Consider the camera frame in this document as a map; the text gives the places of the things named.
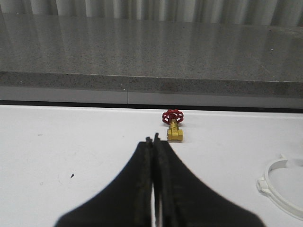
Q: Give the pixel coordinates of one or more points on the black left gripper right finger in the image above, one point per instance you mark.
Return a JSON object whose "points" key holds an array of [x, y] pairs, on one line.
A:
{"points": [[182, 200]]}

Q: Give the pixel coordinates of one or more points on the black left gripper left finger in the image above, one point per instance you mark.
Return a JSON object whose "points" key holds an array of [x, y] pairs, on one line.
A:
{"points": [[125, 202]]}

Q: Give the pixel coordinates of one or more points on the white half pipe clamp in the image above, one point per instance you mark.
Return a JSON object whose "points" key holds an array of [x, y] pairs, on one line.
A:
{"points": [[265, 187]]}

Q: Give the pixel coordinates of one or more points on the brass valve red handwheel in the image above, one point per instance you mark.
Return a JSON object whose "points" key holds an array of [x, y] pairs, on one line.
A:
{"points": [[173, 117]]}

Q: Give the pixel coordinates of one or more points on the grey stone counter ledge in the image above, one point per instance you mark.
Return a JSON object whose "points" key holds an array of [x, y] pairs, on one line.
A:
{"points": [[131, 62]]}

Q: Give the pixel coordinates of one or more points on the grey pleated curtain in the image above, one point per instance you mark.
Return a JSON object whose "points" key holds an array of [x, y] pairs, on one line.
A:
{"points": [[248, 12]]}

